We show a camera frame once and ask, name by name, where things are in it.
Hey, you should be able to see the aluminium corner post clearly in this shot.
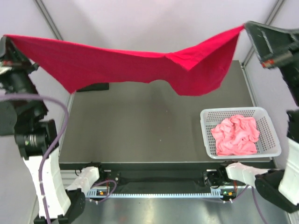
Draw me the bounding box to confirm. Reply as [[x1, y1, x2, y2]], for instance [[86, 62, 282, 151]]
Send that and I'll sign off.
[[241, 0, 286, 68], [33, 0, 64, 41]]

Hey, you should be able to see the pink crumpled t shirt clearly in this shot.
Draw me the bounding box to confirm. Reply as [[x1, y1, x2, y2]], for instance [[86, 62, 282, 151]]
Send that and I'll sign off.
[[211, 115, 260, 156]]

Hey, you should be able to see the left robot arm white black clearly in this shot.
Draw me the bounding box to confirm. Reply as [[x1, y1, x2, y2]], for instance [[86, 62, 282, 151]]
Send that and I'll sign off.
[[0, 36, 85, 224]]

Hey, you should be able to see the folded black t shirt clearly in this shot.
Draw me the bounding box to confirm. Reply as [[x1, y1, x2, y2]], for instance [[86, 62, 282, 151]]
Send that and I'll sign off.
[[77, 83, 109, 92]]

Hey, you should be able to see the red polo t shirt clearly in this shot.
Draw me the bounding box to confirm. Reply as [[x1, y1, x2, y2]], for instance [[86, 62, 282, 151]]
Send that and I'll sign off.
[[10, 26, 244, 96]]

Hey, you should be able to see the white perforated plastic basket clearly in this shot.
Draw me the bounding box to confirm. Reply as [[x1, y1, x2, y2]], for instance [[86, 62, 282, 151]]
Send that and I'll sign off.
[[200, 107, 281, 160]]

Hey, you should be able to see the left aluminium corner post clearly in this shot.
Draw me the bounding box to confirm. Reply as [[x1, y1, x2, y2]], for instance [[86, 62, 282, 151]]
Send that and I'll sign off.
[[33, 0, 64, 41]]

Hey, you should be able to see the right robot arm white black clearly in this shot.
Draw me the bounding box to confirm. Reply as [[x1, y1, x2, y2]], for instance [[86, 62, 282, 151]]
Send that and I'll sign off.
[[218, 21, 299, 213]]

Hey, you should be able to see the slotted grey cable duct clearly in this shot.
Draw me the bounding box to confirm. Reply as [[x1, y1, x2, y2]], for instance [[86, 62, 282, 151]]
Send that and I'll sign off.
[[86, 188, 225, 198]]

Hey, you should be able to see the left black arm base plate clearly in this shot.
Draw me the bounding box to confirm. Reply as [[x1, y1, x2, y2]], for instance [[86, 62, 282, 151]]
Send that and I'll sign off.
[[75, 162, 121, 186]]

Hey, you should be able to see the right aluminium corner post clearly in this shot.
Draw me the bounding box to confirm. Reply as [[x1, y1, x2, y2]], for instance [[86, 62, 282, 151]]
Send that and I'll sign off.
[[241, 0, 286, 68]]

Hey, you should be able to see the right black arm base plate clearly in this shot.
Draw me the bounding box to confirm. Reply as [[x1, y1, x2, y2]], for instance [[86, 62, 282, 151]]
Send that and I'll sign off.
[[203, 168, 233, 189]]

